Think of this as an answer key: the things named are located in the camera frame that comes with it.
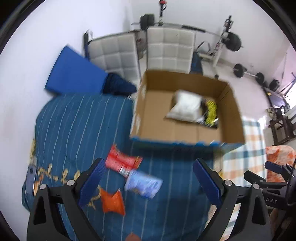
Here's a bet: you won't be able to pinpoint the orange snack bag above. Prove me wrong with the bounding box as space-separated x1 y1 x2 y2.
100 188 126 216

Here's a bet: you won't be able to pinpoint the red floral snack bag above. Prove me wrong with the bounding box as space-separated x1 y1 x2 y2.
105 145 143 178

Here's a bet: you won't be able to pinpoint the light blue tissue pack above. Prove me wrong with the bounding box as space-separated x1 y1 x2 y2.
124 170 163 199

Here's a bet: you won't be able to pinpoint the black shoe shine wipes pack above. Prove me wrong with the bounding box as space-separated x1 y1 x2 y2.
201 98 219 129

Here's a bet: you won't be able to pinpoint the white soft plastic pack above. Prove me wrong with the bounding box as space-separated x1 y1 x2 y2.
166 90 203 123

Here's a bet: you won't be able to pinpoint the orange white floral blanket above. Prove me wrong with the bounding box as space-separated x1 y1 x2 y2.
265 146 295 183

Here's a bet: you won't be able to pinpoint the plaid checkered blanket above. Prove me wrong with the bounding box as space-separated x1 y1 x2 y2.
208 116 266 241

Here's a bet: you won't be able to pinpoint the dark wooden stool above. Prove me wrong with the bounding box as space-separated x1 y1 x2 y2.
268 114 295 146

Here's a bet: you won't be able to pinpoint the blue striped bed cover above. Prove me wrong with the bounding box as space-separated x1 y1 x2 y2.
31 94 213 240

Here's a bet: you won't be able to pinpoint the open cardboard box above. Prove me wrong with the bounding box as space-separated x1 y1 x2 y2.
130 70 245 152

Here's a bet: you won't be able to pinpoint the floor barbell black plates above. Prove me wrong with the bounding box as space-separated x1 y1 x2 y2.
233 63 265 85

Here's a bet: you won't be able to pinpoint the dark blue folded cloth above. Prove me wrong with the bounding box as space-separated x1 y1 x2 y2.
102 73 137 97

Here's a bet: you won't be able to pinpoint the blue foam mat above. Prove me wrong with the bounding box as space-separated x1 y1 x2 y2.
45 46 108 94

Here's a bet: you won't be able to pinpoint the black blue workout bench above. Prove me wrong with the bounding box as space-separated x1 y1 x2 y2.
190 52 203 75

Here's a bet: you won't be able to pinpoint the white squat rack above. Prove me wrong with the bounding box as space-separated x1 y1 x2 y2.
195 15 233 79

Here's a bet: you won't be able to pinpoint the rack barbell black plates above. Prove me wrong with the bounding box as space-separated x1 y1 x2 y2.
132 14 243 52

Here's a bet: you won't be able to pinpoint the left grey quilted cushion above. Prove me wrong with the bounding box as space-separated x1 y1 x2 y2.
87 32 142 86

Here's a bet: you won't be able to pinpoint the grey quilted cushion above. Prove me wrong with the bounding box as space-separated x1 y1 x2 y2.
87 32 142 86
147 27 195 74

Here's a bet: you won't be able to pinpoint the right grey quilted cushion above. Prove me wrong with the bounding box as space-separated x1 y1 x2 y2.
147 27 195 74

